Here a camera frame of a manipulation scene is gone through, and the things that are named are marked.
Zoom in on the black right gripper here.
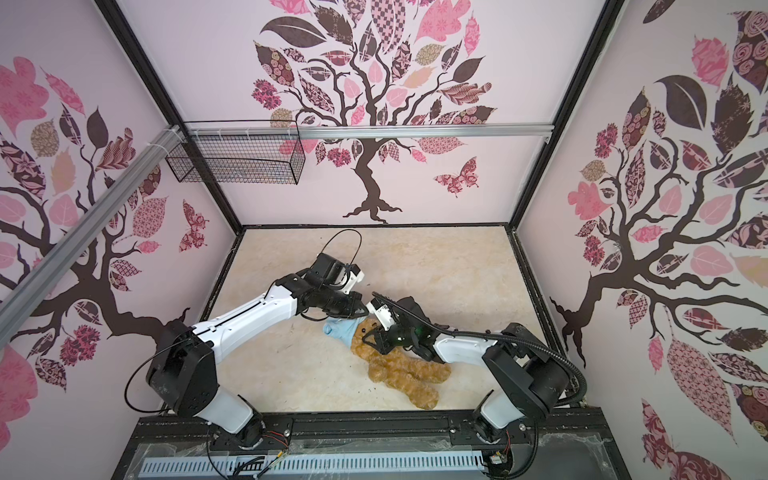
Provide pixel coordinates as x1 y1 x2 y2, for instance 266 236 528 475
361 321 419 356

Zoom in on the light blue bear hoodie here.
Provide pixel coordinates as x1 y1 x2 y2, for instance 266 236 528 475
323 318 364 348

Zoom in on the brown teddy bear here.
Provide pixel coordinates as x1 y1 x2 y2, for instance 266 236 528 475
350 319 452 410

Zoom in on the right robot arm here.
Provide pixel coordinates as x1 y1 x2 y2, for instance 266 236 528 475
362 293 587 443

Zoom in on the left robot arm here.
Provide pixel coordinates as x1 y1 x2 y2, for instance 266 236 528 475
146 253 368 449

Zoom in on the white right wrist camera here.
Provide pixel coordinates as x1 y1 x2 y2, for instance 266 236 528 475
367 299 396 331

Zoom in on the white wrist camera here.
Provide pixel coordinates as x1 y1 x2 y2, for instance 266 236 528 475
338 264 365 294
367 299 396 331

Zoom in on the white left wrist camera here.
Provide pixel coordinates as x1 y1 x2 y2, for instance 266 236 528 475
338 264 365 294

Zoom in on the thin black cable left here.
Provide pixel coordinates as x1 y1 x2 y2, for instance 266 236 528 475
317 228 364 268

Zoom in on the black wire basket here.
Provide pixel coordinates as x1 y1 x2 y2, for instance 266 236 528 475
165 120 307 185

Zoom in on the white slotted cable duct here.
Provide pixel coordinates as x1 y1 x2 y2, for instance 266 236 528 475
135 451 485 479

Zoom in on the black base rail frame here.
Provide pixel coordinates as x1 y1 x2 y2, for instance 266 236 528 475
111 407 630 479

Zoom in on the aluminium rail back wall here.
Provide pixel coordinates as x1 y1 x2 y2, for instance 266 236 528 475
187 122 554 140

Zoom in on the aluminium rail wall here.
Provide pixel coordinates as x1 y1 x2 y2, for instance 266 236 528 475
1 126 183 345
187 122 554 140

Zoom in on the aluminium rail left wall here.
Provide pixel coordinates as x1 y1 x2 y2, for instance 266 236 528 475
1 126 183 345

